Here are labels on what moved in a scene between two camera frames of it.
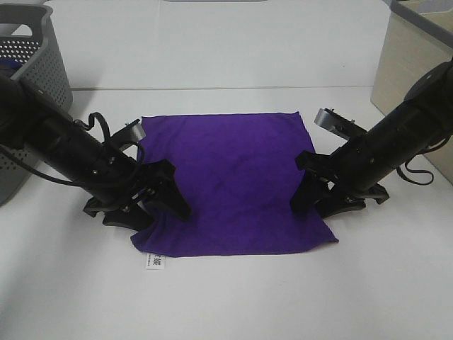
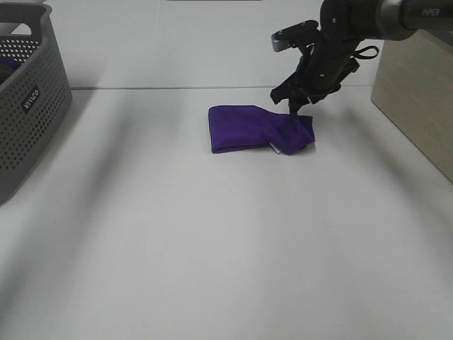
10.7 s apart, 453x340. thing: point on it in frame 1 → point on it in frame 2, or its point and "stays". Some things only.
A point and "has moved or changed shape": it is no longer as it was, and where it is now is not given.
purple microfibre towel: (237, 173) has moved or changed shape
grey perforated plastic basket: (25, 42) stays
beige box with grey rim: (418, 34) stays
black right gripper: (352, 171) → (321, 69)
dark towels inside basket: (8, 67) stays
